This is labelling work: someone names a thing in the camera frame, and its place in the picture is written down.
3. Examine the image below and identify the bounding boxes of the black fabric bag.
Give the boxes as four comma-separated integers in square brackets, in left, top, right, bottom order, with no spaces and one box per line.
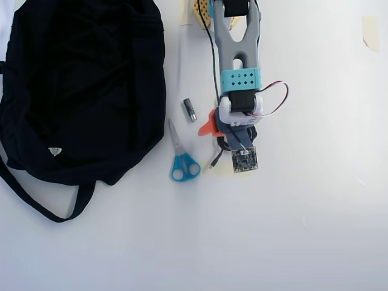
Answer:
[0,0,167,224]

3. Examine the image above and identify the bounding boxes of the long beige tape strip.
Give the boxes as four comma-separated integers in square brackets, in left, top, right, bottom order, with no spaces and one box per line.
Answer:
[201,160,254,178]

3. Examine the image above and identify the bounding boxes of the white red servo wires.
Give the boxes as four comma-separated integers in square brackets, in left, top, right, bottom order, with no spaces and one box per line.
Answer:
[242,81,290,118]

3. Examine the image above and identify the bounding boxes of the blue handled scissors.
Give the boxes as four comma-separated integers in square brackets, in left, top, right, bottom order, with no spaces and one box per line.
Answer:
[168,118,202,183]

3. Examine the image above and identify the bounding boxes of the black usb cable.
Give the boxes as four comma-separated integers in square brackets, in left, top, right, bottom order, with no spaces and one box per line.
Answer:
[208,125,259,170]

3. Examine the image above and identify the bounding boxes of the camera circuit board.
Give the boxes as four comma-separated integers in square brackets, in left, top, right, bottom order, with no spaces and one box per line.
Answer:
[231,145,261,175]

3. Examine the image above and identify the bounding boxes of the beige tape strip with torn end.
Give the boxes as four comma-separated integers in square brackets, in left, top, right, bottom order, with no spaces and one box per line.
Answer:
[361,15,380,53]

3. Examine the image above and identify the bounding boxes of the blue-grey gripper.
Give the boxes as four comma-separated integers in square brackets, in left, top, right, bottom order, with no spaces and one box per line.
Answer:
[198,109,255,153]

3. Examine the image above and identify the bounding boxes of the yellow perforated robot base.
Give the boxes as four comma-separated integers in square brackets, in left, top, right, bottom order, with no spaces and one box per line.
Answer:
[190,0,241,32]

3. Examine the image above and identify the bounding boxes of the black cylindrical battery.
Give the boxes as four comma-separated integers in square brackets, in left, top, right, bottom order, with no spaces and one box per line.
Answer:
[182,98,198,123]

